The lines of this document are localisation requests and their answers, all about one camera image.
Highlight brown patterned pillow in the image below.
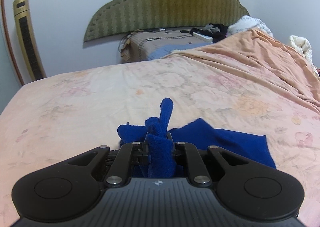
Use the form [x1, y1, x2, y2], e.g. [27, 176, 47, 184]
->
[119, 28, 212, 62]

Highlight orange blanket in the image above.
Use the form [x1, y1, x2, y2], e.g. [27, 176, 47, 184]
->
[166, 29, 319, 114]

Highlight dark clothes pile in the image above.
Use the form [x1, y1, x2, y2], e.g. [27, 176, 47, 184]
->
[190, 23, 228, 43]

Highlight blue knit sweater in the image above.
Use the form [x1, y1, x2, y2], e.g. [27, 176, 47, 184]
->
[117, 98, 276, 178]

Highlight gold tower fan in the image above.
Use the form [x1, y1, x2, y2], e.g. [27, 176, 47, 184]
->
[13, 0, 46, 81]

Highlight pink floral bed sheet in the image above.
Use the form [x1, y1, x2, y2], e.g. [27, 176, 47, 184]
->
[1, 55, 319, 226]

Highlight cream knitted cloth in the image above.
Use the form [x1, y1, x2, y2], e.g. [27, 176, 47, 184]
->
[289, 35, 312, 62]

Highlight white fluffy blanket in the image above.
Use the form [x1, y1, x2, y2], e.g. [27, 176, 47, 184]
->
[226, 15, 273, 37]

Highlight green striped headboard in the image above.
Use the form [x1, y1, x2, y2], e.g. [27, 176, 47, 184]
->
[84, 0, 249, 42]

